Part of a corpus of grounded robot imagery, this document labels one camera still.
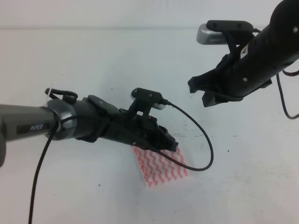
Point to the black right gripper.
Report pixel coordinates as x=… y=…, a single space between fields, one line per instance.
x=224 y=83

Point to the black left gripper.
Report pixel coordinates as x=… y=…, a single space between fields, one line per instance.
x=140 y=131

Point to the pink white striped towel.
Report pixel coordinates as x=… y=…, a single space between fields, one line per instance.
x=156 y=170

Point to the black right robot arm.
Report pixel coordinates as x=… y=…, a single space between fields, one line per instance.
x=254 y=57

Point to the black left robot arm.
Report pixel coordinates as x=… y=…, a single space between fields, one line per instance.
x=66 y=117

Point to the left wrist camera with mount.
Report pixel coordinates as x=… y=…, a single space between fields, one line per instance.
x=144 y=100

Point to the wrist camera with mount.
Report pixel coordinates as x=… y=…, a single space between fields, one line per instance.
x=219 y=32
x=144 y=100

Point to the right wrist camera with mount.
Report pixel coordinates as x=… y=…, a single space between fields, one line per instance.
x=219 y=32

